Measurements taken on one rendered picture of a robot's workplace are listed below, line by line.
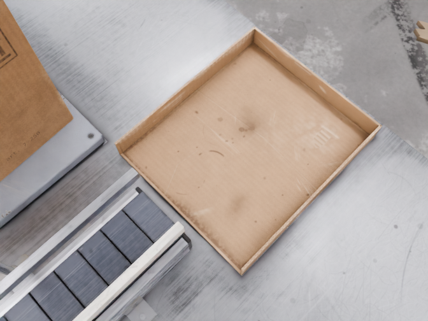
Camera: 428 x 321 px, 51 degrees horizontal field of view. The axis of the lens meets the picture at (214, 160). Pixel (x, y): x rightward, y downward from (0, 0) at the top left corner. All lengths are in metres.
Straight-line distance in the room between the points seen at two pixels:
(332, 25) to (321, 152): 1.29
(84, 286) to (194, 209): 0.18
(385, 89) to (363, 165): 1.13
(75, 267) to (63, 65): 0.35
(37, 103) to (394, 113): 1.40
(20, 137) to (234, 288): 0.36
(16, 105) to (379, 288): 0.54
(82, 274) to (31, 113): 0.23
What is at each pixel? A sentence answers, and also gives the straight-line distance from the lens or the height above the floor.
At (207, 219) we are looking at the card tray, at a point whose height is 0.83.
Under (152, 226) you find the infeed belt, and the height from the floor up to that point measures 0.88.
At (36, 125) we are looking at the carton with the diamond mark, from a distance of 0.69.
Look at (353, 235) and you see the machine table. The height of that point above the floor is 0.83.
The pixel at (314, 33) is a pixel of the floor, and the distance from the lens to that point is 1.92.
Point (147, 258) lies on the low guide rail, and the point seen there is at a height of 0.91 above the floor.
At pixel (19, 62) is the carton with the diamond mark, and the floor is 1.02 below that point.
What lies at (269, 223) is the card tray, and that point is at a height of 0.83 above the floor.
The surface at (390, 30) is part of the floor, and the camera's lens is 2.02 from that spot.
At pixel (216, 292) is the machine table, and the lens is 0.64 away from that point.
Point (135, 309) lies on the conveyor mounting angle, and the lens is 0.65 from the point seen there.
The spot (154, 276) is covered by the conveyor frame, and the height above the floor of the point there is 0.88.
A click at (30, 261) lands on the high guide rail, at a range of 0.55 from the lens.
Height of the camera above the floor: 1.47
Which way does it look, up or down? 67 degrees down
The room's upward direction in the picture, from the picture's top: straight up
